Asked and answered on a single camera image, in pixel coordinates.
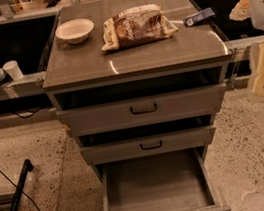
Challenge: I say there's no grey drawer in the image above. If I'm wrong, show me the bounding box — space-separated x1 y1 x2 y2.
57 83 226 137
81 125 215 165
102 148 231 211

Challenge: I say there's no white bowl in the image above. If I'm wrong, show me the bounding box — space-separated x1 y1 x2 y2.
55 18 94 45

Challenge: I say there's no white paper cup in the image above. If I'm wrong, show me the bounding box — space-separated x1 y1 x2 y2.
2 60 24 81

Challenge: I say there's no black bar stand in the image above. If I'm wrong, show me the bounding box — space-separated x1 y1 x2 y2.
9 159 33 211

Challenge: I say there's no blue rxbar blueberry bar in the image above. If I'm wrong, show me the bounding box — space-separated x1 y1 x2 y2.
183 7 215 28

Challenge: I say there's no middle grey drawer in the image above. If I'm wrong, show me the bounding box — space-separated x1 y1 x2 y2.
81 125 215 165

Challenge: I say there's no bottom grey drawer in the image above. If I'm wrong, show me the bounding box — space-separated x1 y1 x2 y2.
102 148 231 211

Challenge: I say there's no brown chip bag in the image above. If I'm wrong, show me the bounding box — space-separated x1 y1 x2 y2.
102 4 179 51

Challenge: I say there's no top grey drawer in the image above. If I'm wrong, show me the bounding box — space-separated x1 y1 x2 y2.
57 83 226 137

